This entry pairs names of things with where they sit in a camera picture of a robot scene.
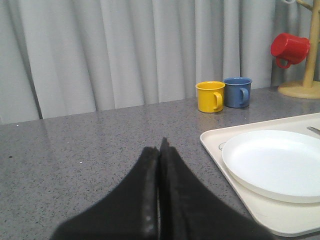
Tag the silver metal fork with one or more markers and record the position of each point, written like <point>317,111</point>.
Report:
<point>314,130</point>

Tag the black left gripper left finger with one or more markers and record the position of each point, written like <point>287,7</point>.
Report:
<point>128,212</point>

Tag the yellow enamel mug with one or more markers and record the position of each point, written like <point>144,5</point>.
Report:
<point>210,96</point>

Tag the blue enamel mug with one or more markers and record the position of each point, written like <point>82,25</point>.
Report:
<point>237,92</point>

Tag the grey pleated curtain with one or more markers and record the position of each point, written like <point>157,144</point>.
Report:
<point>67,57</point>

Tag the wooden mug tree stand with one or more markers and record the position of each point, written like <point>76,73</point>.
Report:
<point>308,88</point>

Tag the white round plate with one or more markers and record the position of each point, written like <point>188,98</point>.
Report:
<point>277,164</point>

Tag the red enamel mug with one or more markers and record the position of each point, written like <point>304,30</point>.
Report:
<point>289,49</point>

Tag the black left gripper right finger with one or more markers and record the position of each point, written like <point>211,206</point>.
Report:
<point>189,211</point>

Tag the cream rabbit print tray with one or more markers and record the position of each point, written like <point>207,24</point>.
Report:
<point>285,219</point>

